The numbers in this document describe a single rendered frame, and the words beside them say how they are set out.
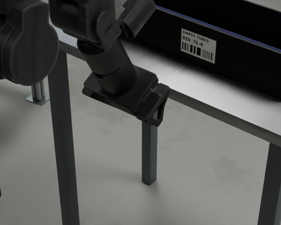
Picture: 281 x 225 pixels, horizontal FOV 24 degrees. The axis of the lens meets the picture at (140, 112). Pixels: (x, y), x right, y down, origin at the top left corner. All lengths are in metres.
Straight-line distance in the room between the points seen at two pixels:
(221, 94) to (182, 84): 0.09
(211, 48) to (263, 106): 0.19
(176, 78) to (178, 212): 0.88
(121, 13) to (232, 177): 1.61
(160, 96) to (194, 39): 0.56
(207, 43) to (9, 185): 1.17
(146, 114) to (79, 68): 2.09
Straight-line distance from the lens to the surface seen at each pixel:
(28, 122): 2.72
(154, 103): 0.97
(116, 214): 2.28
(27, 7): 0.72
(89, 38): 0.84
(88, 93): 1.03
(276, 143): 1.37
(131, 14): 0.92
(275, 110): 1.42
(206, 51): 1.51
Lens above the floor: 1.62
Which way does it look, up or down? 36 degrees down
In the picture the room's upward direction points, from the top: straight up
